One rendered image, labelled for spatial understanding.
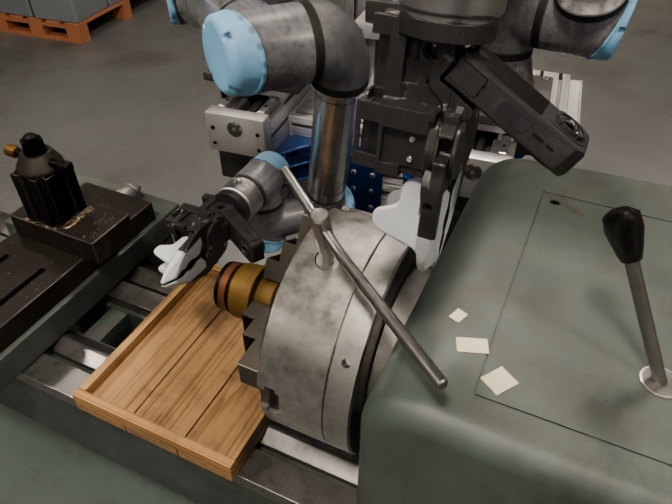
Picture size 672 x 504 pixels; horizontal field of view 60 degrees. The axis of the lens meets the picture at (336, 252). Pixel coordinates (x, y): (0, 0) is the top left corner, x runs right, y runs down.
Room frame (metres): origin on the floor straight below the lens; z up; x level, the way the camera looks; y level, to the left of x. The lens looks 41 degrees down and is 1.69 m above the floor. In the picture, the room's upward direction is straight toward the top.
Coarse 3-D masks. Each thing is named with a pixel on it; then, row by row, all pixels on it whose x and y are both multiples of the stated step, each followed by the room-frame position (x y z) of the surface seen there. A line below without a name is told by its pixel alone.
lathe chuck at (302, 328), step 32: (352, 224) 0.58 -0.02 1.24; (352, 256) 0.52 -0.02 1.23; (288, 288) 0.49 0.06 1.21; (320, 288) 0.48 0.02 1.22; (352, 288) 0.47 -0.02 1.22; (288, 320) 0.46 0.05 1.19; (320, 320) 0.45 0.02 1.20; (288, 352) 0.43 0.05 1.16; (320, 352) 0.42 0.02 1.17; (288, 384) 0.42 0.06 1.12; (320, 384) 0.40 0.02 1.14; (288, 416) 0.41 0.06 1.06; (320, 416) 0.39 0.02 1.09
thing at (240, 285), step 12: (228, 264) 0.64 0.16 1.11; (240, 264) 0.64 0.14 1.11; (252, 264) 0.63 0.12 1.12; (228, 276) 0.61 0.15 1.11; (240, 276) 0.61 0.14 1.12; (252, 276) 0.60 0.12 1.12; (216, 288) 0.60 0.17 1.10; (228, 288) 0.60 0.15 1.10; (240, 288) 0.59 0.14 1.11; (252, 288) 0.58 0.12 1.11; (264, 288) 0.59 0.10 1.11; (276, 288) 0.59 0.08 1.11; (216, 300) 0.60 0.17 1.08; (228, 300) 0.58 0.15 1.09; (240, 300) 0.58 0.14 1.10; (252, 300) 0.58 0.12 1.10; (264, 300) 0.58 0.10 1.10; (240, 312) 0.57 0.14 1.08
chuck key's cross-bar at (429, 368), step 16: (288, 176) 0.57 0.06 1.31; (304, 192) 0.54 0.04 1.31; (304, 208) 0.52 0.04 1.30; (336, 240) 0.47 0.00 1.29; (336, 256) 0.46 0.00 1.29; (352, 272) 0.43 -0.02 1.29; (368, 288) 0.40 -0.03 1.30; (384, 304) 0.38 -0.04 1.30; (384, 320) 0.36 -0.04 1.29; (400, 336) 0.34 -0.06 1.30; (416, 352) 0.32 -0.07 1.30; (432, 368) 0.30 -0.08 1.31
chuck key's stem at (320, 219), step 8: (320, 208) 0.50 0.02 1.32; (312, 216) 0.49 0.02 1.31; (320, 216) 0.49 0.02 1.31; (328, 216) 0.49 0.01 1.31; (312, 224) 0.49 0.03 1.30; (320, 224) 0.48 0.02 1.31; (328, 224) 0.49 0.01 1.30; (320, 232) 0.49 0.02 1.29; (320, 240) 0.49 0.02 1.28; (320, 248) 0.50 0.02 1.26; (328, 248) 0.50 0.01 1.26; (328, 256) 0.50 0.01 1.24; (328, 264) 0.51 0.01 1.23
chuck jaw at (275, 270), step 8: (304, 216) 0.63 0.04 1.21; (304, 224) 0.63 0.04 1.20; (304, 232) 0.62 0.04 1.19; (288, 240) 0.63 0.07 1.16; (296, 240) 0.64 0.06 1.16; (288, 248) 0.62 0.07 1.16; (296, 248) 0.61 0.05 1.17; (272, 256) 0.63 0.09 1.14; (280, 256) 0.61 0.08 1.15; (288, 256) 0.61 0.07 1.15; (272, 264) 0.61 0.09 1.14; (280, 264) 0.61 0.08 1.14; (264, 272) 0.61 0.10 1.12; (272, 272) 0.61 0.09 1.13; (280, 272) 0.60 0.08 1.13; (272, 280) 0.60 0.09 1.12; (280, 280) 0.60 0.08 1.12
